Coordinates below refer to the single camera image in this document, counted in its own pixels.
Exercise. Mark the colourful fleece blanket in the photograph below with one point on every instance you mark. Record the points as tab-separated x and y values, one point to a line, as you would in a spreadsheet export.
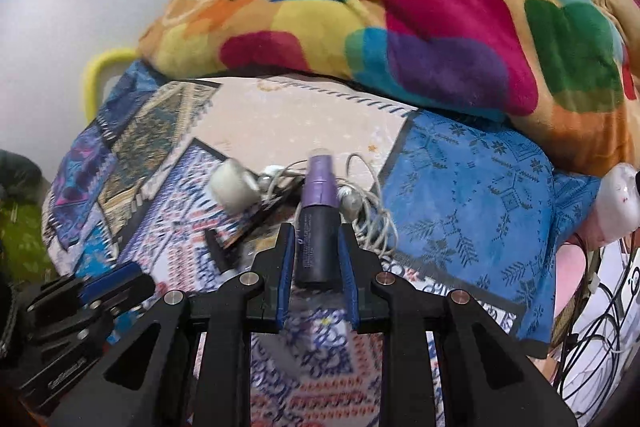
425	32

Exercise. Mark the small white jar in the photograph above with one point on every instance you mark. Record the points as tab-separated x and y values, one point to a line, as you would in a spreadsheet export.
232	184

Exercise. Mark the purple spray bottle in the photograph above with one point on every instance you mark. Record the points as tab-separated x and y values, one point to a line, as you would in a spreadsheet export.
316	227

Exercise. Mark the yellow bed frame tube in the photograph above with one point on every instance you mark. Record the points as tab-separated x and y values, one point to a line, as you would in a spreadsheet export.
97	67

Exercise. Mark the patchwork bed sheet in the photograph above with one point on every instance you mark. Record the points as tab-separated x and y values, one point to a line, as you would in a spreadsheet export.
475	187

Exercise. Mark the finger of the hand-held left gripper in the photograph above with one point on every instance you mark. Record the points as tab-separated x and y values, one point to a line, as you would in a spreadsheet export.
112	279
135	292

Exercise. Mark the black razor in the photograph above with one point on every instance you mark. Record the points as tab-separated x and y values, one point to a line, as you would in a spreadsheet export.
218	247

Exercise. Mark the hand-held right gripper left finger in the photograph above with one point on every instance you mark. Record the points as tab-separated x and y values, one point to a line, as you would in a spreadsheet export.
285	279

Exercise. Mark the green cloth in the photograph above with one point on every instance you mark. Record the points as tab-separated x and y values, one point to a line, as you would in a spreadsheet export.
20	232

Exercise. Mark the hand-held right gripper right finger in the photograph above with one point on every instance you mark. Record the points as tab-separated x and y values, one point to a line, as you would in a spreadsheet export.
347	279

